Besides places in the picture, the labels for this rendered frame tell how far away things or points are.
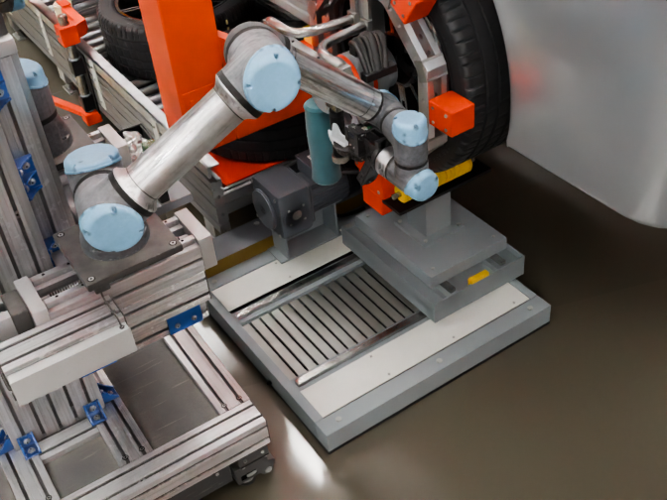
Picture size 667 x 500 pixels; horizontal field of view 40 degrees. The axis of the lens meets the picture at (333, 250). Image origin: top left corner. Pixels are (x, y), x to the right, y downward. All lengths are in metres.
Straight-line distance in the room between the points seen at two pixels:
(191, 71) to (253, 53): 0.99
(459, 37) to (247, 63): 0.69
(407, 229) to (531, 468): 0.85
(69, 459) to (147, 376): 0.32
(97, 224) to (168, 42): 0.97
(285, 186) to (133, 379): 0.76
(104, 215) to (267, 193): 1.14
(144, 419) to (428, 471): 0.77
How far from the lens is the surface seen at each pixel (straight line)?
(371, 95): 2.03
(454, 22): 2.26
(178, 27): 2.65
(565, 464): 2.58
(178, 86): 2.72
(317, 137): 2.60
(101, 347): 1.98
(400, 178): 2.03
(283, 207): 2.83
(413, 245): 2.85
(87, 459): 2.46
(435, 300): 2.78
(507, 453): 2.58
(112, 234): 1.82
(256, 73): 1.71
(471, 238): 2.88
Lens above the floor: 2.04
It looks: 39 degrees down
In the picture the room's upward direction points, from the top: 6 degrees counter-clockwise
